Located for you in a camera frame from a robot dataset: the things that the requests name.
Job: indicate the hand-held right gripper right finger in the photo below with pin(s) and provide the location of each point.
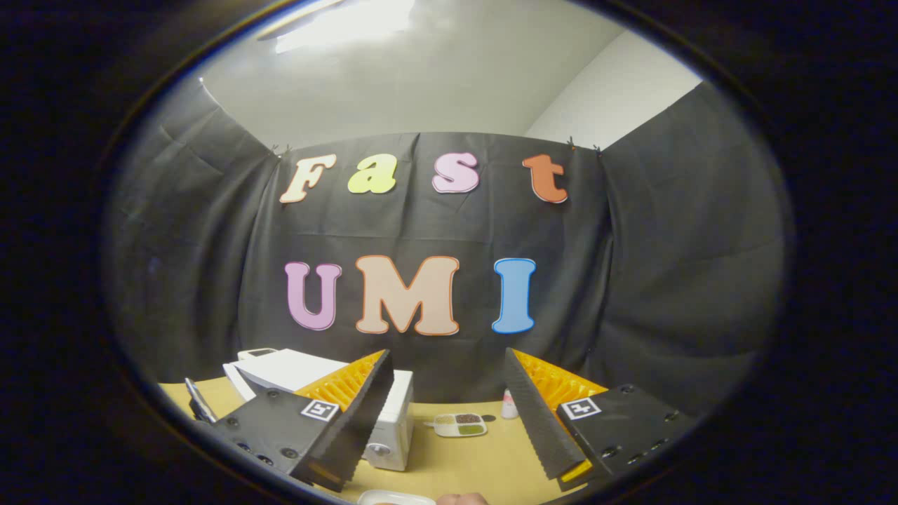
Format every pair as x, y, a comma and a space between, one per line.
537, 421

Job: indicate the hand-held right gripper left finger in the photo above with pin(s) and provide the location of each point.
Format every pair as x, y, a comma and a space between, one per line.
358, 428

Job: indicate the white microwave oven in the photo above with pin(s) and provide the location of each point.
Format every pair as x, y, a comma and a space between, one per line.
295, 372

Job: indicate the small clear bottle pink label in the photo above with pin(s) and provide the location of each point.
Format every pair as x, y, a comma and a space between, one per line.
509, 407

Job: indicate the white divided condiment dish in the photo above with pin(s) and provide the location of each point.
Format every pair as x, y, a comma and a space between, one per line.
459, 424

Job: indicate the white oval plate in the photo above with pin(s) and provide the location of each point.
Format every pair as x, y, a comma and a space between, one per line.
393, 499

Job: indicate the small white device with screen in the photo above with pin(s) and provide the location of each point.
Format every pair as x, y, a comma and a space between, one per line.
256, 353

